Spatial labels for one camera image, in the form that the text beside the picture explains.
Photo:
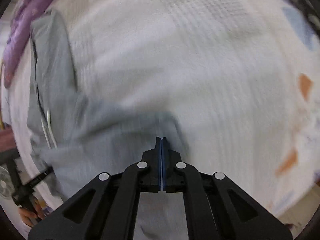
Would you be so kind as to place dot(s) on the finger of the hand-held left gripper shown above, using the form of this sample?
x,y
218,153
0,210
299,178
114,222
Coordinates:
x,y
41,176

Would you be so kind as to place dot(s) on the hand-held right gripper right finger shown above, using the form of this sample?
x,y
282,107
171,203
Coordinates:
x,y
165,165

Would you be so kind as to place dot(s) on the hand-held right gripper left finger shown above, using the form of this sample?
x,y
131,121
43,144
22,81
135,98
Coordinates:
x,y
158,165

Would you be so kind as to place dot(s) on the grey zip hoodie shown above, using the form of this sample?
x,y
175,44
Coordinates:
x,y
100,130

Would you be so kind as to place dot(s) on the person's left hand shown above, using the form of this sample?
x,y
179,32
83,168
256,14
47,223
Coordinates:
x,y
27,216

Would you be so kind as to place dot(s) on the white standing fan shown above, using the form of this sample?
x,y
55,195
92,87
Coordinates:
x,y
5,182

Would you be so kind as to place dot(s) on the maroon covered table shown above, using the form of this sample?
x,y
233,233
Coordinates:
x,y
7,141

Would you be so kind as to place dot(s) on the white floral bed sheet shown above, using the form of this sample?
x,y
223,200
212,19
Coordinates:
x,y
200,67

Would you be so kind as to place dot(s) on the purple floral quilt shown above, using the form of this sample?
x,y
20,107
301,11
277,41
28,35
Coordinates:
x,y
22,30

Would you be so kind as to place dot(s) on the checkered grey white blanket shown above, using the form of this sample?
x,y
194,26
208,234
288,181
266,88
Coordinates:
x,y
303,0

